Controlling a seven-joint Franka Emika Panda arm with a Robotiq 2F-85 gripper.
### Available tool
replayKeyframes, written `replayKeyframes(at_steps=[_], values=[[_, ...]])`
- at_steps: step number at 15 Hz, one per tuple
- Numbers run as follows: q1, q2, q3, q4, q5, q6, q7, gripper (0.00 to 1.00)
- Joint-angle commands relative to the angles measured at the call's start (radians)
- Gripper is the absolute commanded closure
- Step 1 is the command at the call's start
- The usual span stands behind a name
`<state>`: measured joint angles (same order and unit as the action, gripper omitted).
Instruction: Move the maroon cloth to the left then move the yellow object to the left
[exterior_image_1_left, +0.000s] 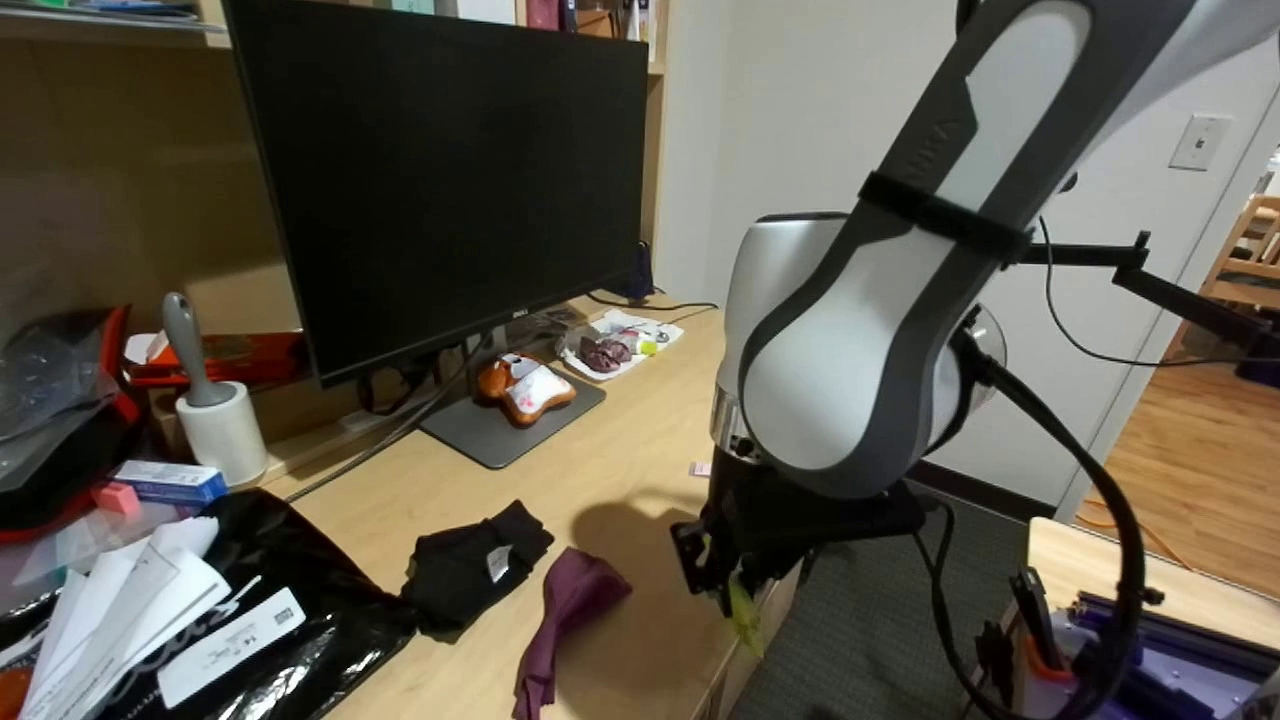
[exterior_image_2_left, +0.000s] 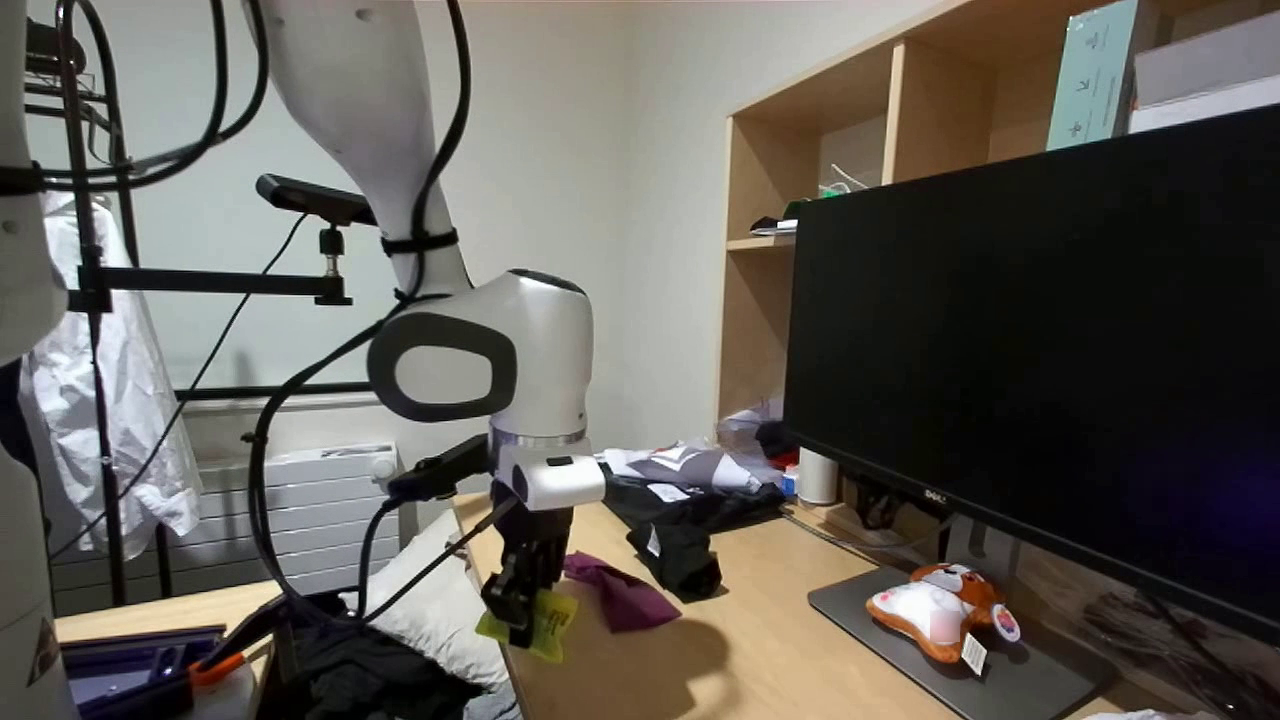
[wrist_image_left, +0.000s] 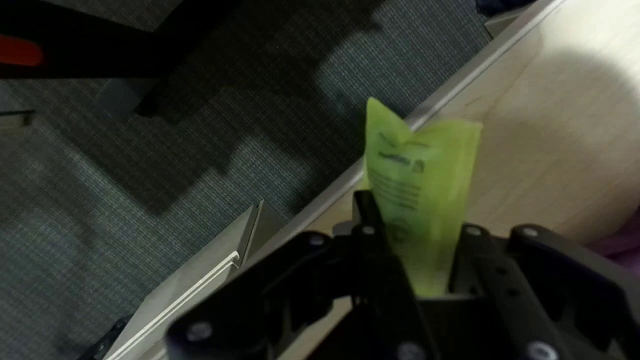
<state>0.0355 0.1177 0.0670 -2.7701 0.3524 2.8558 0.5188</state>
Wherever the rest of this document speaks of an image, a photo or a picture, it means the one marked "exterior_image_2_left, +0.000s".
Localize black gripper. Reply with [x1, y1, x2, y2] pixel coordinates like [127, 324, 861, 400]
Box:
[482, 499, 581, 654]

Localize maroon cloth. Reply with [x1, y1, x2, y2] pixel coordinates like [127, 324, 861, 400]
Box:
[562, 549, 683, 638]

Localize black cloth with white label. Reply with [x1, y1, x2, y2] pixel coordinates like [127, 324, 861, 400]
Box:
[641, 514, 728, 603]

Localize black clothes pile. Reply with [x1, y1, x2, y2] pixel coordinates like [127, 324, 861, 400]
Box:
[255, 594, 492, 720]

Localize black plastic bag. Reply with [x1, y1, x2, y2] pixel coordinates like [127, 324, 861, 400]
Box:
[601, 444, 793, 542]

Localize white radiator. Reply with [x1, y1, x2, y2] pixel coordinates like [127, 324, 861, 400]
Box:
[185, 444, 405, 597]

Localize black tool orange grip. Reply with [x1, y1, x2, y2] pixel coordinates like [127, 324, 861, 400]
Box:
[185, 594, 291, 692]

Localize light wooden side table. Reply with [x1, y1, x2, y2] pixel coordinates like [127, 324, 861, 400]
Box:
[52, 576, 291, 720]

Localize purple plastic tray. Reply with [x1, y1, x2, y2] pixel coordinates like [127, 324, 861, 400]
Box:
[62, 633, 231, 720]

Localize orange white plush toy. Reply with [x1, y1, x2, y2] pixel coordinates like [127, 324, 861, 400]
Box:
[861, 558, 1027, 678]

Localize white hanging coat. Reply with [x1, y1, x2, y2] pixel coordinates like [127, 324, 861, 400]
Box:
[18, 184, 206, 564]

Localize dark grey mouse pad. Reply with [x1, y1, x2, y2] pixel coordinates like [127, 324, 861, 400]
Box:
[803, 570, 1104, 720]

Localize light wooden shelf unit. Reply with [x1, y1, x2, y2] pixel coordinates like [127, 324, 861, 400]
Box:
[715, 0, 1280, 434]

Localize large black computer monitor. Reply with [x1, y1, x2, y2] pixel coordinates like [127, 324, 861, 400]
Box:
[782, 105, 1280, 645]

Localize teal book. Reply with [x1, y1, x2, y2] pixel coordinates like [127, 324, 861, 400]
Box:
[1045, 0, 1145, 153]

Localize grey storage box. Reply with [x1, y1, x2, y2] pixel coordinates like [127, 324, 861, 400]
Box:
[1124, 3, 1280, 137]

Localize black robot wrist cable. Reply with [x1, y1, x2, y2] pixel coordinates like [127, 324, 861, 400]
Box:
[245, 0, 517, 633]

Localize black stereo camera bar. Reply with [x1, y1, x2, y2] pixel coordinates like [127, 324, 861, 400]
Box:
[253, 174, 380, 233]

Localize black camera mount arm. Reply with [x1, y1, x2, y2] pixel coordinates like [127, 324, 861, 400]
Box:
[52, 0, 355, 612]

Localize black cable bundle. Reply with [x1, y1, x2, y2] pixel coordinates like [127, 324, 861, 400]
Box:
[23, 0, 273, 192]

